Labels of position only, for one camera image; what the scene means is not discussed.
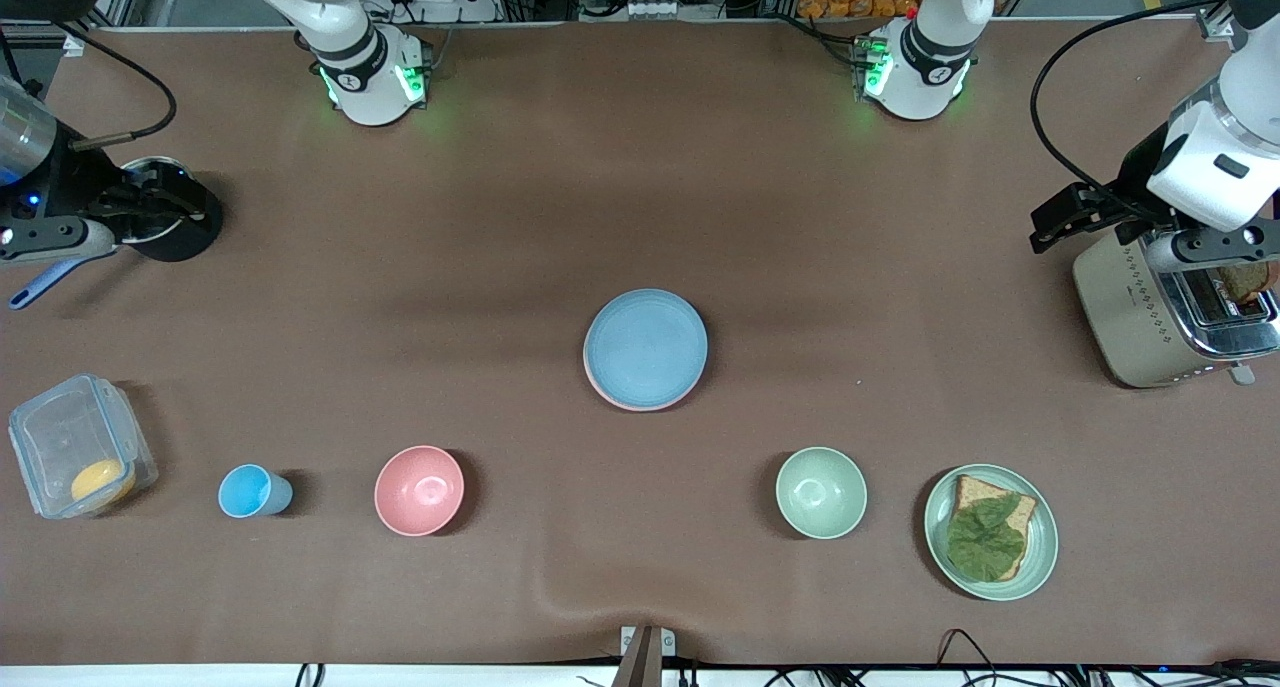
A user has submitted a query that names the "blue plate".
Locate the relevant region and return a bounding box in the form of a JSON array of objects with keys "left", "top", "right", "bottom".
[{"left": 584, "top": 288, "right": 709, "bottom": 409}]

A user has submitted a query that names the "pink plate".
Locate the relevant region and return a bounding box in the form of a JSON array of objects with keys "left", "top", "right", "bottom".
[{"left": 583, "top": 352, "right": 691, "bottom": 413}]

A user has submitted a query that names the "beige and chrome toaster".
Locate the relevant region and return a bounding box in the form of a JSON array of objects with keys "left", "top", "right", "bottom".
[{"left": 1073, "top": 222, "right": 1280, "bottom": 389}]

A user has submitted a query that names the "brown toast slice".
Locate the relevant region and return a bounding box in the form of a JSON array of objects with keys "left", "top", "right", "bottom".
[{"left": 1220, "top": 262, "right": 1277, "bottom": 304}]

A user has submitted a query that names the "clear plastic lidded container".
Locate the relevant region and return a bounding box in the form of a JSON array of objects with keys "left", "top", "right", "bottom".
[{"left": 8, "top": 374, "right": 159, "bottom": 520}]

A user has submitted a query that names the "yellow round food item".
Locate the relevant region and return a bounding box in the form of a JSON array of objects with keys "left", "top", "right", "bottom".
[{"left": 70, "top": 459, "right": 137, "bottom": 508}]

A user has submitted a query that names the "brown bread slice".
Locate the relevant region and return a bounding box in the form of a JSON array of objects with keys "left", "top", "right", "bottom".
[{"left": 948, "top": 474, "right": 1039, "bottom": 581}]

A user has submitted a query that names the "blue cup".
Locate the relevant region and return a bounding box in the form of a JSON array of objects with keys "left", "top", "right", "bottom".
[{"left": 218, "top": 464, "right": 294, "bottom": 519}]

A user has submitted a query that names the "green lettuce leaf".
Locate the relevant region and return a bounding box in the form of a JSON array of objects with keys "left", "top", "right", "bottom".
[{"left": 946, "top": 494, "right": 1029, "bottom": 582}]

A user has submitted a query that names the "green plate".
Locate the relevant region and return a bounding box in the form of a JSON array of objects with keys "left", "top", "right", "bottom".
[{"left": 923, "top": 464, "right": 1059, "bottom": 602}]

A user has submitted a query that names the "green bowl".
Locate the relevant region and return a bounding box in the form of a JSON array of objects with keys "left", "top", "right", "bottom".
[{"left": 776, "top": 447, "right": 868, "bottom": 540}]

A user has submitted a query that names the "pink bowl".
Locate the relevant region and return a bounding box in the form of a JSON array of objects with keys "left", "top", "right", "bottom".
[{"left": 374, "top": 445, "right": 466, "bottom": 538}]

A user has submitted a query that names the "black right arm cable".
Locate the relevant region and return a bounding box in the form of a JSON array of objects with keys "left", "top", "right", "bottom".
[{"left": 0, "top": 22, "right": 179, "bottom": 153}]

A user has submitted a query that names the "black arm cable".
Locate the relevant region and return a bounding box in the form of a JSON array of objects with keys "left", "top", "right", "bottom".
[
  {"left": 1028, "top": 0, "right": 1231, "bottom": 218},
  {"left": 0, "top": 22, "right": 179, "bottom": 153}
]

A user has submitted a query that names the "black pan with blue handle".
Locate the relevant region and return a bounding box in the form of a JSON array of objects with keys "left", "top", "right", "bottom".
[{"left": 10, "top": 155, "right": 226, "bottom": 311}]

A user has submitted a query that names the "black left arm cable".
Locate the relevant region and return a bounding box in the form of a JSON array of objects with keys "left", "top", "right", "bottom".
[{"left": 1028, "top": 0, "right": 1231, "bottom": 218}]

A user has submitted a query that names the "aluminium frame profile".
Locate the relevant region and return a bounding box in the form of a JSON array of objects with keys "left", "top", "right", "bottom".
[{"left": 1200, "top": 0, "right": 1280, "bottom": 40}]

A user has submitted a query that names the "black floor cable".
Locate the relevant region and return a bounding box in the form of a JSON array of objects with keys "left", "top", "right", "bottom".
[{"left": 935, "top": 627, "right": 1003, "bottom": 687}]

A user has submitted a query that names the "metal table edge bracket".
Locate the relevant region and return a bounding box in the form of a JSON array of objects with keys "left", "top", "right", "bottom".
[{"left": 620, "top": 625, "right": 676, "bottom": 687}]

